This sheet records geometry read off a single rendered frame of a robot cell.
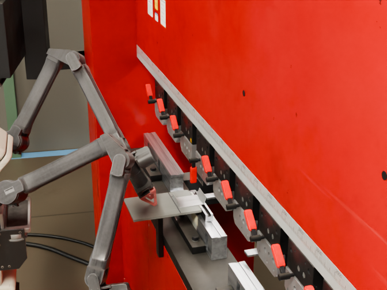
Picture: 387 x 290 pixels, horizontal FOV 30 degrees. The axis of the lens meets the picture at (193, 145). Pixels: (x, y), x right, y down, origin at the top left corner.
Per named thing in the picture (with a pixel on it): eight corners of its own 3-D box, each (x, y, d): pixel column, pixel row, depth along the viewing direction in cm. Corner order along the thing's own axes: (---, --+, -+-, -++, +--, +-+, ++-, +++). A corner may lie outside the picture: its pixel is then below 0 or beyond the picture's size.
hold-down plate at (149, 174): (135, 156, 350) (135, 150, 349) (145, 155, 351) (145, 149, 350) (150, 182, 323) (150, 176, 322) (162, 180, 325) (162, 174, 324)
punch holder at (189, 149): (179, 149, 282) (179, 109, 276) (200, 147, 284) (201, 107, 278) (191, 164, 269) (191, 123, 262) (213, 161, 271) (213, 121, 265)
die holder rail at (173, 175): (143, 151, 356) (143, 133, 352) (155, 149, 357) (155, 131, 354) (171, 195, 312) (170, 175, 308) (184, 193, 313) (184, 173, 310)
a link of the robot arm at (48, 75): (59, 42, 277) (49, 38, 267) (88, 58, 275) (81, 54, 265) (7, 146, 279) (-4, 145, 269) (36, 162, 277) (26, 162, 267)
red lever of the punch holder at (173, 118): (169, 114, 277) (174, 136, 272) (179, 113, 278) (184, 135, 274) (168, 117, 278) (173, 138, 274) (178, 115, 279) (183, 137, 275)
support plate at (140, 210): (123, 200, 282) (123, 198, 282) (188, 191, 289) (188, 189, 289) (133, 222, 266) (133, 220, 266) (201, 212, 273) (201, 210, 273)
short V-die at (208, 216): (189, 198, 288) (189, 191, 287) (197, 197, 289) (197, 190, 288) (205, 222, 271) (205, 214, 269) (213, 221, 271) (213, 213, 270)
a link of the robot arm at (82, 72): (71, 61, 277) (61, 56, 266) (83, 53, 276) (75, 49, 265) (121, 160, 272) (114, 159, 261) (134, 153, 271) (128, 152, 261)
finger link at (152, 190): (160, 194, 277) (148, 176, 272) (164, 202, 271) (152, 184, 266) (145, 203, 277) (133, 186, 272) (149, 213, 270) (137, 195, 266)
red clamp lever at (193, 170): (188, 182, 260) (188, 157, 256) (199, 180, 261) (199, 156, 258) (190, 184, 259) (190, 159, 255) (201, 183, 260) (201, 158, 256)
